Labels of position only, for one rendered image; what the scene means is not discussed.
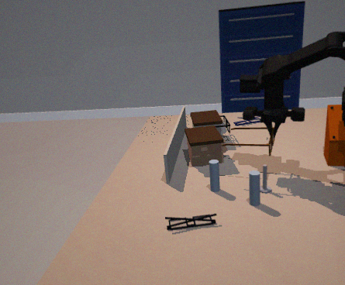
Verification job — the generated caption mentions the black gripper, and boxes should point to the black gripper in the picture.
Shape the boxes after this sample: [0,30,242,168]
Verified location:
[243,93,305,138]

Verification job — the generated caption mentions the blue-grey cylinder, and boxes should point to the blue-grey cylinder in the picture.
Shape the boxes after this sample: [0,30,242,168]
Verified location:
[209,160,220,192]
[249,170,260,207]

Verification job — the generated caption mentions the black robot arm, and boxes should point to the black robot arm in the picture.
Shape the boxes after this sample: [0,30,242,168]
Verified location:
[240,31,345,123]

